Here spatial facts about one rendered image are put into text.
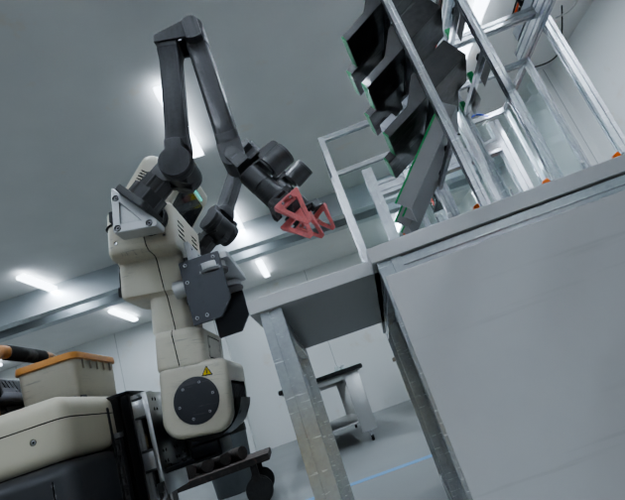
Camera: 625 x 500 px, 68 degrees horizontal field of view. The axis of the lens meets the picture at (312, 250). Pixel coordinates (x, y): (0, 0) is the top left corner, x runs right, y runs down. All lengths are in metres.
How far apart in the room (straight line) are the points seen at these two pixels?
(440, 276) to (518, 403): 0.24
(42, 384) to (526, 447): 1.02
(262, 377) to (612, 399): 10.51
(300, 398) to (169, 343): 0.38
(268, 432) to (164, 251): 10.10
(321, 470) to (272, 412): 10.25
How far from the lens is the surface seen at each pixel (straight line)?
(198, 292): 1.15
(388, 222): 2.77
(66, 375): 1.26
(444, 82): 1.32
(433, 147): 1.22
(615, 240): 0.94
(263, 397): 11.20
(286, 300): 0.93
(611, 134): 2.66
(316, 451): 0.93
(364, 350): 11.15
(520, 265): 0.88
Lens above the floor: 0.64
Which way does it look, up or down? 17 degrees up
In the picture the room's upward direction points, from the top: 19 degrees counter-clockwise
